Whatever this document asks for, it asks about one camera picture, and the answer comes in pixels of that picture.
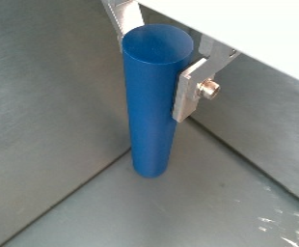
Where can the blue cylinder peg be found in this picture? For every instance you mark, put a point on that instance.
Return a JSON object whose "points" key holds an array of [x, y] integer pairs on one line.
{"points": [[157, 52]]}

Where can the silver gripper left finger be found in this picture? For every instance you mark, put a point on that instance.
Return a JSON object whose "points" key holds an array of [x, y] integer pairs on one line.
{"points": [[125, 15]]}

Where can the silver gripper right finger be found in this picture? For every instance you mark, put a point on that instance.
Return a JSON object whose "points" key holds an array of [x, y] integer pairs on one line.
{"points": [[195, 81]]}

